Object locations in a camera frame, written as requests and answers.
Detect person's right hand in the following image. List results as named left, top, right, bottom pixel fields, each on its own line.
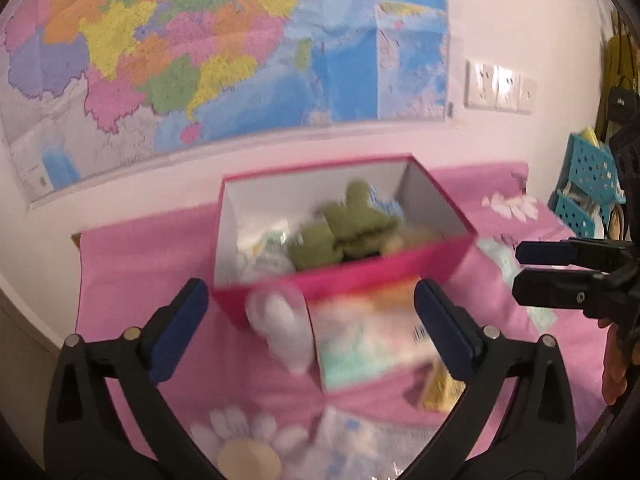
left=599, top=316, right=640, bottom=407

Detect white wall socket panel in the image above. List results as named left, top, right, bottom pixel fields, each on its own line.
left=465, top=58, right=499, bottom=109
left=496, top=66, right=522, bottom=112
left=518, top=76, right=537, bottom=114

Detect colourful wall map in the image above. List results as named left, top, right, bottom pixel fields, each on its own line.
left=0, top=0, right=452, bottom=211

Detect white crumpled packet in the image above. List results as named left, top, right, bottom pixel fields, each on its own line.
left=234, top=225, right=297, bottom=283

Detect pink cardboard box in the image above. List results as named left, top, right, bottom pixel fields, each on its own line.
left=212, top=156, right=478, bottom=331

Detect yellow hanging garment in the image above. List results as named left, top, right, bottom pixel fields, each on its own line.
left=597, top=15, right=640, bottom=133

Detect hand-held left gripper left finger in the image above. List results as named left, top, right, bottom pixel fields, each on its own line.
left=42, top=277, right=222, bottom=480

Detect yellow orange packet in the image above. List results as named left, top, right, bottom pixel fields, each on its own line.
left=421, top=359, right=469, bottom=414

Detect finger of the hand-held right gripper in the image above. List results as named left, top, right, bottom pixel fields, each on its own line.
left=511, top=266, right=628, bottom=319
left=515, top=238, right=638, bottom=268

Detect pastel tissue packet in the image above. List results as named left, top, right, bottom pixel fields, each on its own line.
left=306, top=275, right=444, bottom=394

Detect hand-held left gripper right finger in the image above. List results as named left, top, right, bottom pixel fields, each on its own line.
left=397, top=279, right=584, bottom=480

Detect white translucent object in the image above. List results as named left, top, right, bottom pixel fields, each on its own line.
left=245, top=284, right=314, bottom=377

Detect pink floral bedsheet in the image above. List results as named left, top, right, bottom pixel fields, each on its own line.
left=74, top=160, right=618, bottom=480

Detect green plush toy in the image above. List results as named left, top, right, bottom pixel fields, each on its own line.
left=287, top=180, right=402, bottom=272

